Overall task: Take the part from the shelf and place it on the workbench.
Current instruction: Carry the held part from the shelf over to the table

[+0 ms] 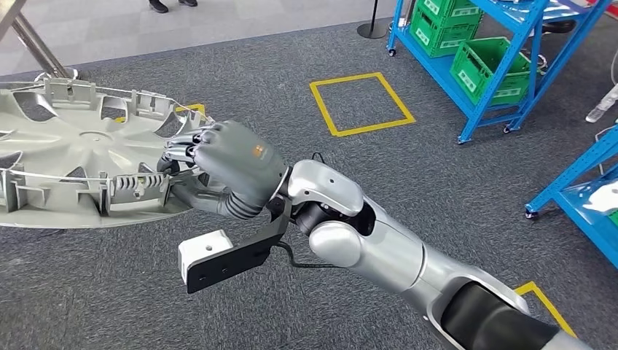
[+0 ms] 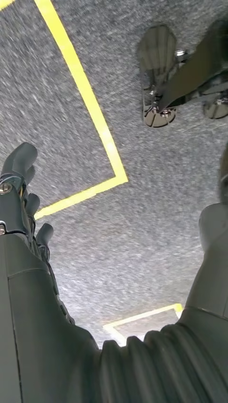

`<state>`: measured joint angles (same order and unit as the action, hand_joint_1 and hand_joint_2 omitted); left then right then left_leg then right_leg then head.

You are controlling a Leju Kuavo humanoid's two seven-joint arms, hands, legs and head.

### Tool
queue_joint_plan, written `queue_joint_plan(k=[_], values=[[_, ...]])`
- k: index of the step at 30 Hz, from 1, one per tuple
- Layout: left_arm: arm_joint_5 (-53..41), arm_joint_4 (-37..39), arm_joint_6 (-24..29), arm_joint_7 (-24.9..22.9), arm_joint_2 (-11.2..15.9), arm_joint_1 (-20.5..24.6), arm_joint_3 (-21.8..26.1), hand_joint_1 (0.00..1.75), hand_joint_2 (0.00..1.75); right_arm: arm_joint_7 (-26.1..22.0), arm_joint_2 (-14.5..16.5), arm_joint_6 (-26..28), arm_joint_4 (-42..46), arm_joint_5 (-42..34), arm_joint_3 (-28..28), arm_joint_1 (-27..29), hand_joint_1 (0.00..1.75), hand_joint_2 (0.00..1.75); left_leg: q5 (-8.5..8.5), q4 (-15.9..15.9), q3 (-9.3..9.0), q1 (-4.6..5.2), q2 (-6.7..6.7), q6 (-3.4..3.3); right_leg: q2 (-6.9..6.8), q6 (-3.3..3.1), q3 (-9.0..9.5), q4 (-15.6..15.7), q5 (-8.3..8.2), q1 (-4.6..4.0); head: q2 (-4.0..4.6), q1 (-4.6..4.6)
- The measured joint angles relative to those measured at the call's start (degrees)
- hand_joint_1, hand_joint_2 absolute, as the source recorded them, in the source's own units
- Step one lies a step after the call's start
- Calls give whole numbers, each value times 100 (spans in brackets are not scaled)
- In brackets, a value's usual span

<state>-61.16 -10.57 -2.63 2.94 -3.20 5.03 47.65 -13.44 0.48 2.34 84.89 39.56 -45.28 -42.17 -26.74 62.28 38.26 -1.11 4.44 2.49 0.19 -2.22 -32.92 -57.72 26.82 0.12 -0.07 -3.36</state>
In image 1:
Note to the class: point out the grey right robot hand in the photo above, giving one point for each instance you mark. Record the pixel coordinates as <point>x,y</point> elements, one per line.
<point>241,164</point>

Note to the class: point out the grey plastic wheel hubcap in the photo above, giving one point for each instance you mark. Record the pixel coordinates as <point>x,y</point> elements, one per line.
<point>72,154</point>

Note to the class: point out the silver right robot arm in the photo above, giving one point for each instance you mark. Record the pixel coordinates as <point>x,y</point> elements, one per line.
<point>386,256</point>

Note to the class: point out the person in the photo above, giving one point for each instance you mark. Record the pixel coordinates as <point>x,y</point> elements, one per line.
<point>158,6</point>

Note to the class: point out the green plastic crate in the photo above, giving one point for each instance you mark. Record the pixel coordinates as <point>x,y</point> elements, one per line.
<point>475,67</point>
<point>449,9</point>
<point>434,36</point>

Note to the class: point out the white power strip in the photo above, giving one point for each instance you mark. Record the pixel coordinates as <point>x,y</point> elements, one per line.
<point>603,102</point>

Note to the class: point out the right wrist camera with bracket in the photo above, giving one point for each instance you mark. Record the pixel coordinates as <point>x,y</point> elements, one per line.
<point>203,251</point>

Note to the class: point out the black stanchion post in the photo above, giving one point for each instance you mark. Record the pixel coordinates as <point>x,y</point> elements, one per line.
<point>372,33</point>

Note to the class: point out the chrome tube frame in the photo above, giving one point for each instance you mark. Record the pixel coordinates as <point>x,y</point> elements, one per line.
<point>39,48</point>

